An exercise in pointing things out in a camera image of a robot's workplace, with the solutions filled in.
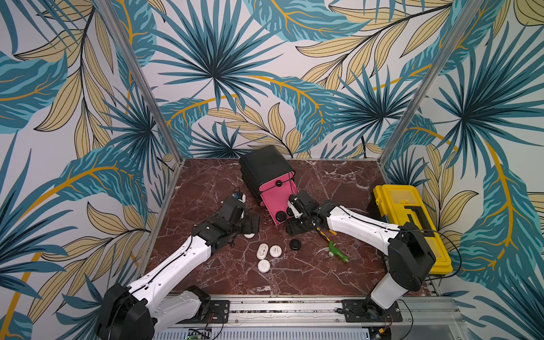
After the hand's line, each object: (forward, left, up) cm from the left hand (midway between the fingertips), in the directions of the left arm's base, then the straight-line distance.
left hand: (248, 221), depth 81 cm
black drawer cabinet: (+29, -4, 0) cm, 29 cm away
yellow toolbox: (+7, -60, +4) cm, 60 cm away
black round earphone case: (-4, -19, -12) cm, 23 cm away
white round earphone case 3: (-13, -6, -11) cm, 18 cm away
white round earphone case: (0, 0, -12) cm, 12 cm away
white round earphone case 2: (-7, -11, -11) cm, 17 cm away
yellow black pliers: (+1, -32, -12) cm, 34 cm away
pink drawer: (+18, -11, +3) cm, 22 cm away
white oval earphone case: (-7, -5, -11) cm, 14 cm away
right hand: (+1, -18, -6) cm, 19 cm away
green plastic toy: (-7, -36, -12) cm, 38 cm away
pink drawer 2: (+13, -11, -5) cm, 18 cm away
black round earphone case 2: (+7, -13, -9) cm, 17 cm away
